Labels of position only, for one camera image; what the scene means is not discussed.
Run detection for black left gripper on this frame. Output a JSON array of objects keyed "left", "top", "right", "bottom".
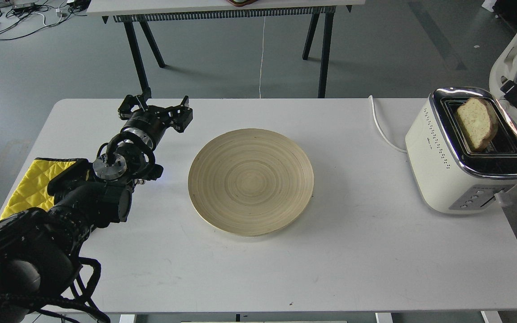
[{"left": 118, "top": 94, "right": 193, "bottom": 148}]

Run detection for slice of bread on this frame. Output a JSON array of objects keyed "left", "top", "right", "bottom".
[{"left": 454, "top": 97, "right": 499, "bottom": 153}]

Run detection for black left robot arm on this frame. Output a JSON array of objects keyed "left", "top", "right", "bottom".
[{"left": 0, "top": 88, "right": 193, "bottom": 323}]

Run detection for cream chrome toaster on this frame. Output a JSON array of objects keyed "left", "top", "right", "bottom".
[{"left": 405, "top": 87, "right": 517, "bottom": 214}]

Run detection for round wooden plate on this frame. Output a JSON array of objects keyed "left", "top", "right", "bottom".
[{"left": 188, "top": 128, "right": 315, "bottom": 237}]

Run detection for yellow quilted cloth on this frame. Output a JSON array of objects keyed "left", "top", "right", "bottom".
[{"left": 0, "top": 157, "right": 88, "bottom": 220}]

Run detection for background table black legs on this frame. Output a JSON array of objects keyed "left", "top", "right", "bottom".
[{"left": 86, "top": 0, "right": 365, "bottom": 98}]

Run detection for white hanging cable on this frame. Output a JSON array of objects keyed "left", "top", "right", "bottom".
[{"left": 258, "top": 16, "right": 266, "bottom": 98}]

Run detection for white toaster power cable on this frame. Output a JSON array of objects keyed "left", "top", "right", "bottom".
[{"left": 368, "top": 95, "right": 408, "bottom": 154}]

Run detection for floor cables and adapters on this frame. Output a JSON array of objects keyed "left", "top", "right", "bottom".
[{"left": 0, "top": 0, "right": 91, "bottom": 45}]

